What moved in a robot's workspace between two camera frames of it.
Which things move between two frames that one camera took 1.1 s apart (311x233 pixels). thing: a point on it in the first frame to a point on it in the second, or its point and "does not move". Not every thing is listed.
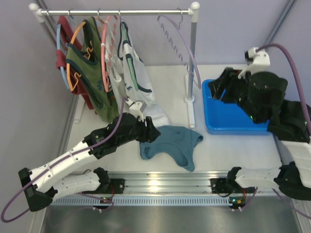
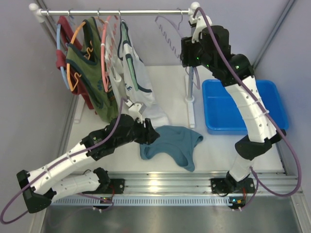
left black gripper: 147,130 does not move
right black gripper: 226,80 to 185,56
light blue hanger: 63,76 does not move
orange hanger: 67,67 does not move
